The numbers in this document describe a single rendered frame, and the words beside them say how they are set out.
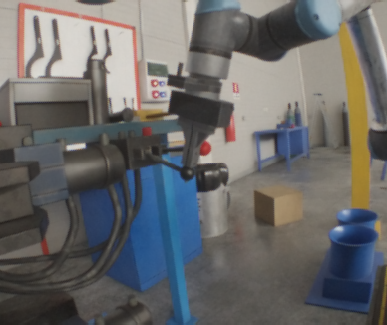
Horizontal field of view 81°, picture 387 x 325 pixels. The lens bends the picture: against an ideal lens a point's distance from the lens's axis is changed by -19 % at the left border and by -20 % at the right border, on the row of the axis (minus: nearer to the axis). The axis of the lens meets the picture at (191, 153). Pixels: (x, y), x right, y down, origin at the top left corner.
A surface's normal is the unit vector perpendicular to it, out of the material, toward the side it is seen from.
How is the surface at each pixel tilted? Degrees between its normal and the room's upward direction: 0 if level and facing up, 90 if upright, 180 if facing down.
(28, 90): 90
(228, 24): 106
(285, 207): 90
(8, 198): 90
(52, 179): 90
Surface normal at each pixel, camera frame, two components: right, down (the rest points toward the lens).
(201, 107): -0.60, 0.13
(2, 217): 0.79, -0.03
